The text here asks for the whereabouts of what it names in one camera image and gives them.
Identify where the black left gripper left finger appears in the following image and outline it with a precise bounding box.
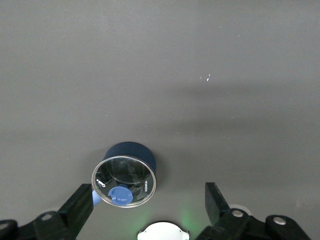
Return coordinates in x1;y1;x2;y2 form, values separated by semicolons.
0;183;94;240

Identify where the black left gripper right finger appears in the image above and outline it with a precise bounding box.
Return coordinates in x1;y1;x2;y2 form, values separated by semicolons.
197;181;312;240

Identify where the glass lid with blue knob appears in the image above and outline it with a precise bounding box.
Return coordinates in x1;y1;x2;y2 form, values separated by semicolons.
91;155;157;209

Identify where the dark blue saucepan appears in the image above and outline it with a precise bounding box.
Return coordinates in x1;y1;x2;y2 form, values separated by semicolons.
91;141;158;209

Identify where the dark grey table mat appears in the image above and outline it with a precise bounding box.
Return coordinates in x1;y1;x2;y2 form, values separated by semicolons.
0;0;320;240

